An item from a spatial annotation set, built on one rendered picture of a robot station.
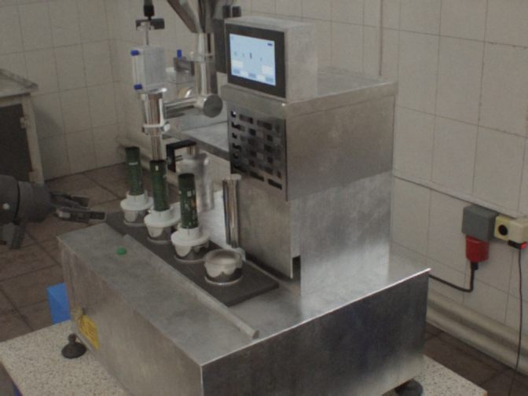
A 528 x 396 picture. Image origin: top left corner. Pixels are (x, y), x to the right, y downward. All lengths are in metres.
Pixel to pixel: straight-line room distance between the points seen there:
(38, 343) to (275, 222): 0.72
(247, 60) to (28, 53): 3.86
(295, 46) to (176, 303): 0.47
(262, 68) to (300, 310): 0.39
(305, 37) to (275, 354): 0.48
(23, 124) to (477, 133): 2.60
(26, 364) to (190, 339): 0.60
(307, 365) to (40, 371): 0.64
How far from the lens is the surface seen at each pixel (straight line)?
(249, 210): 1.21
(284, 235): 1.14
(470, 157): 2.71
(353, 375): 1.26
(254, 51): 1.09
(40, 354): 1.63
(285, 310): 1.15
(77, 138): 5.12
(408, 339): 1.33
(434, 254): 2.95
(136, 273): 1.30
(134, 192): 1.46
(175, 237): 1.29
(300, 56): 1.05
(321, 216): 1.15
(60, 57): 4.98
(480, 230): 2.66
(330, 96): 1.10
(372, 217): 1.24
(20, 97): 4.22
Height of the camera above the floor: 1.61
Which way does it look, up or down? 22 degrees down
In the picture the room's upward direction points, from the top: 2 degrees counter-clockwise
